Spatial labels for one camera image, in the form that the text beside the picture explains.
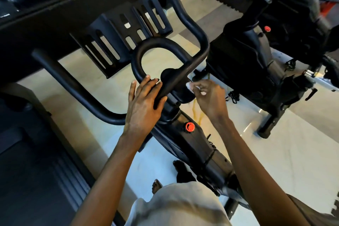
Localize person's right forearm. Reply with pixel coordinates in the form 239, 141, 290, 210
214, 118, 310, 226

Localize small white wipe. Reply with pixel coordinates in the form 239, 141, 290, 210
190, 83, 207, 96

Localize black striped trousers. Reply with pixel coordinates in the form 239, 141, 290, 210
172, 161, 202, 184

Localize black treadmill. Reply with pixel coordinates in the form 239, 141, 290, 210
0, 83, 125, 226

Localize person's left hand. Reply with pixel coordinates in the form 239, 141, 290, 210
122, 75, 168, 144

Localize person's right hand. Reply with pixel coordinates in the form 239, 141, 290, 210
186, 79, 233, 129

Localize person's left forearm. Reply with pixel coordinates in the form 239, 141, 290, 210
71, 133, 141, 226

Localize person's bare foot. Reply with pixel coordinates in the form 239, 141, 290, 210
151, 179, 164, 194
173, 160, 190, 177

